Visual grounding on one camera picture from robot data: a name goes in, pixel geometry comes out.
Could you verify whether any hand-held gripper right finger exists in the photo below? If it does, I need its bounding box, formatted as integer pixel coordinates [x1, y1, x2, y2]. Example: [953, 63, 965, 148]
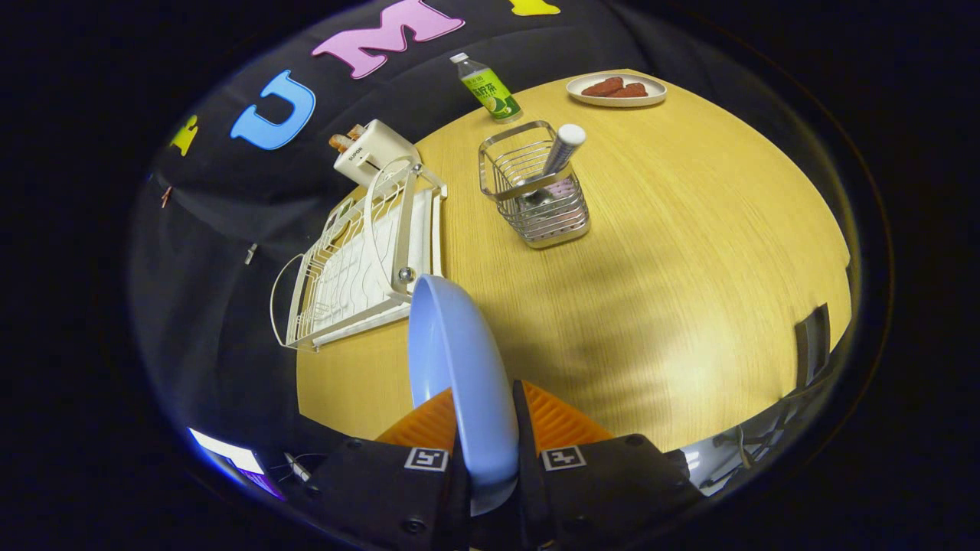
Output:
[511, 380, 705, 551]

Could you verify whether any black backdrop cloth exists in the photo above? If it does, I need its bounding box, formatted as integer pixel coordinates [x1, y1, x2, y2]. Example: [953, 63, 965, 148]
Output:
[126, 0, 774, 437]

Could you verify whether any green label drink bottle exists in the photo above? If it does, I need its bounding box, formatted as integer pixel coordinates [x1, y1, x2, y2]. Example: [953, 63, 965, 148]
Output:
[449, 52, 525, 124]

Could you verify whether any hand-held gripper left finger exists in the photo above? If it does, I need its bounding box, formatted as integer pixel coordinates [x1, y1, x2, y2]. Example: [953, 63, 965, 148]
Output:
[305, 388, 471, 551]

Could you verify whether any blue plate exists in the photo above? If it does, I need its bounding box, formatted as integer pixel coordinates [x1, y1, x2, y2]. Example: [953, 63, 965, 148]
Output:
[407, 274, 521, 516]

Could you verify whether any white toaster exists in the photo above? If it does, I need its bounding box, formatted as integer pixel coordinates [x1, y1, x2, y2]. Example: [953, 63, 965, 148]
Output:
[332, 119, 423, 189]

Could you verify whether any small white oval dish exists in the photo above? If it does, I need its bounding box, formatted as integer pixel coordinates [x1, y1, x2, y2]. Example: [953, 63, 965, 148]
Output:
[566, 72, 668, 109]

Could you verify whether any metal wire basket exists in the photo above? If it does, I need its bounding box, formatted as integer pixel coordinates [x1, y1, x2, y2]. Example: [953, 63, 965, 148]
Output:
[479, 120, 592, 250]

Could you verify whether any lit monitor screen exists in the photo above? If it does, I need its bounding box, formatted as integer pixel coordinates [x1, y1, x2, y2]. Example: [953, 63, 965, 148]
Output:
[188, 427, 286, 503]

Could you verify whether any white wire dish rack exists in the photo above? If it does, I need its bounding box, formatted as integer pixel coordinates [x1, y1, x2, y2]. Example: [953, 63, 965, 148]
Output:
[269, 157, 449, 354]

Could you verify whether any checked handle metal spoon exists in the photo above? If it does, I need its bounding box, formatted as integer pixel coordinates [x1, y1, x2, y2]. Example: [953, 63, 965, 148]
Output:
[523, 124, 587, 209]

